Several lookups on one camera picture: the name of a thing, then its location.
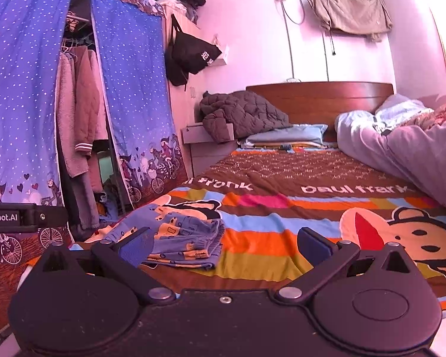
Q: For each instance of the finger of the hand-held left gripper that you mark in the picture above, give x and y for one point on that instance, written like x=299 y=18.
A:
x=50 y=215

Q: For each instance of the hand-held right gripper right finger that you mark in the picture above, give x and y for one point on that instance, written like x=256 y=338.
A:
x=312 y=246

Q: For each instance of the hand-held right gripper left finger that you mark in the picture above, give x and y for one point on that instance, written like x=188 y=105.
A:
x=135 y=248

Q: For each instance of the blue printed pants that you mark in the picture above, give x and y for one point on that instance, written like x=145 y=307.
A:
x=182 y=236

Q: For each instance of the grey hanging garment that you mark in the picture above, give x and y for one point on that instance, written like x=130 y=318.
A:
x=85 y=200

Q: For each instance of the striped cartoon printed bedsheet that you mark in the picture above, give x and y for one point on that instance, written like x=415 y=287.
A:
x=282 y=208

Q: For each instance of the beige fleece coat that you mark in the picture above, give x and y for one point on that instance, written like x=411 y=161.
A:
x=72 y=119

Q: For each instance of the light blue pillow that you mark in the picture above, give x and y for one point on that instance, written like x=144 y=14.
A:
x=290 y=134

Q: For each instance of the grey nightstand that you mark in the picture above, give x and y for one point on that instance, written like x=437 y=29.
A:
x=208 y=145

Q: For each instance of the grey quilt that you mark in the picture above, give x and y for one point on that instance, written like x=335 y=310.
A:
x=412 y=152

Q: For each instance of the brown wooden headboard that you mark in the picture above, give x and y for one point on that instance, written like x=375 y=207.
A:
x=319 y=104

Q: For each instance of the dark quilted jacket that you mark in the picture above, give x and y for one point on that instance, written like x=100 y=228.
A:
x=241 y=113

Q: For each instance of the blue dotted fabric wardrobe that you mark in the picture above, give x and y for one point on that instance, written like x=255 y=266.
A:
x=133 y=81

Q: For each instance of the white crumpled pillow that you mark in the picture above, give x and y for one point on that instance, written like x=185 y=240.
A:
x=401 y=109

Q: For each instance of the red floral blanket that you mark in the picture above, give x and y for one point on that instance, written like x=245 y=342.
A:
x=444 y=113

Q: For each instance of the black tote bag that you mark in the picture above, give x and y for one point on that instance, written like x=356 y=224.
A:
x=189 y=55

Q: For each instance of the khaki hanging garment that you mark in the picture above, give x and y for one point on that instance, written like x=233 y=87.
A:
x=351 y=11

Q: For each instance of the small white wall shelf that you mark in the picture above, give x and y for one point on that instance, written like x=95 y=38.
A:
x=221 y=54

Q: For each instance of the framed wall picture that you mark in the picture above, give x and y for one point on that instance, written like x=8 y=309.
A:
x=444 y=44

